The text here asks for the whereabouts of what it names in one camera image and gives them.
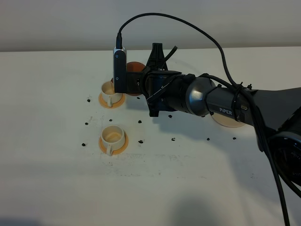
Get near white teacup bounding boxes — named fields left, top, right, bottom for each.
left=100, top=125, right=125, bottom=156

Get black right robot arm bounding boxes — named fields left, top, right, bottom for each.
left=125, top=43, right=301, bottom=194

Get white teacup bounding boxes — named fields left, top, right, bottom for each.
left=101, top=81, right=123, bottom=107
left=100, top=125, right=125, bottom=156

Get far white teacup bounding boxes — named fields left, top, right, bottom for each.
left=101, top=81, right=123, bottom=107

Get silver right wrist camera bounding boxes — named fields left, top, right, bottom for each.
left=113, top=48, right=127, bottom=93

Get brown clay teapot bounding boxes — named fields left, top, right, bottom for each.
left=110, top=62, right=145, bottom=97

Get far orange coaster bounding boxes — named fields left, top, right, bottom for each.
left=98, top=94, right=126, bottom=109

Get beige teapot coaster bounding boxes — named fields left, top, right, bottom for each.
left=211, top=113, right=245, bottom=128

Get black right camera cable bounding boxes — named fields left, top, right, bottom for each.
left=115, top=13, right=292, bottom=226

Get near orange coaster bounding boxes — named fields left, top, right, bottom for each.
left=98, top=133, right=129, bottom=155

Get orange coaster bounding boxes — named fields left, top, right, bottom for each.
left=98, top=94, right=126, bottom=109
left=98, top=133, right=129, bottom=155

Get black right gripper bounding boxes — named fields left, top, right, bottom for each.
left=127, top=43, right=182, bottom=117

